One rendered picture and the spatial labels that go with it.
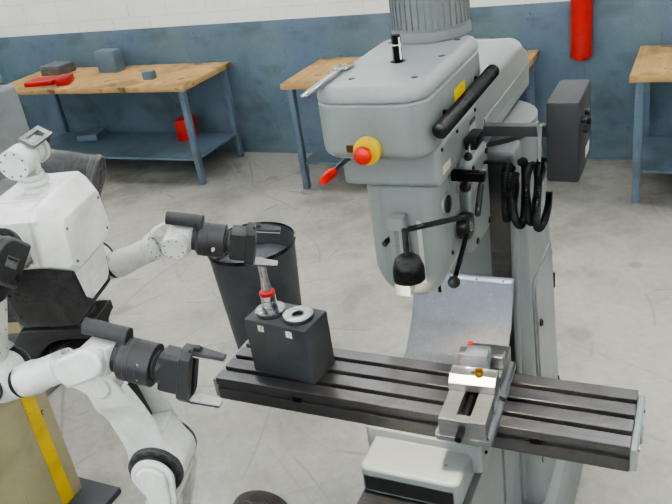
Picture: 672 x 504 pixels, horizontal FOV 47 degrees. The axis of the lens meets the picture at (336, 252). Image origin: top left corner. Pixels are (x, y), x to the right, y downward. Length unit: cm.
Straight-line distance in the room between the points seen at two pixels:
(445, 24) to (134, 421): 123
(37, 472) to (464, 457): 194
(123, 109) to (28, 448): 515
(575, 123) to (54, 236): 123
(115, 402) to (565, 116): 128
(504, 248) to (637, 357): 178
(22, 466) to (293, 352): 151
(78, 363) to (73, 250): 28
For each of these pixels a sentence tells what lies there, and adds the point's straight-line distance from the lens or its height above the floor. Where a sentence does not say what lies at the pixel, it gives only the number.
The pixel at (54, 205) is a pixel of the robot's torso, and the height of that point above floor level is 175.
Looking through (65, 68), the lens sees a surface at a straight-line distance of 795.
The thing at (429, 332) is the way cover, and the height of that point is 96.
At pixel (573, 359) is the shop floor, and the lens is 396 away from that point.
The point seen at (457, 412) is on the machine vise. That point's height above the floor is 103.
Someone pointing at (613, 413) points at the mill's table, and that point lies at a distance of 213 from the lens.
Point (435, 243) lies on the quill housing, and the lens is 186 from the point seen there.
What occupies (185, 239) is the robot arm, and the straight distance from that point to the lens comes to 198.
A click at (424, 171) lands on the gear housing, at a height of 167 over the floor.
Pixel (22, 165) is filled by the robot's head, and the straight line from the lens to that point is 172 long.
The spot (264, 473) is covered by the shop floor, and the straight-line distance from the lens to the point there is 349.
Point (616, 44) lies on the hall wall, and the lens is 603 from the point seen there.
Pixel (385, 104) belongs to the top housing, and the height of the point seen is 186.
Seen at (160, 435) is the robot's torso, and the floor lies 112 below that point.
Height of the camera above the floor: 231
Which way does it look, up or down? 27 degrees down
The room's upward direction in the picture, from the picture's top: 9 degrees counter-clockwise
